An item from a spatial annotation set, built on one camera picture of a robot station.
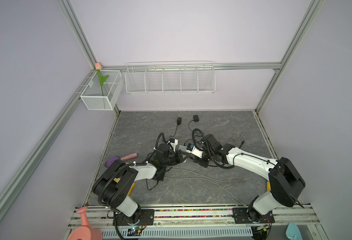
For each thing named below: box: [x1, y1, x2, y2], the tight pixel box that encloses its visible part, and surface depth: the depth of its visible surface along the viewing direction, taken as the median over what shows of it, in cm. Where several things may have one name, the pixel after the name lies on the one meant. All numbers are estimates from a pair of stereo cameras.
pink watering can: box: [67, 206, 103, 240], surface depth 63 cm
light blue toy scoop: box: [285, 222, 303, 240], surface depth 71 cm
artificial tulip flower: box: [95, 62, 109, 96], surface depth 92 cm
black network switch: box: [153, 166, 166, 182], surface depth 71 cm
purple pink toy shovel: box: [105, 153, 138, 168], surface depth 97 cm
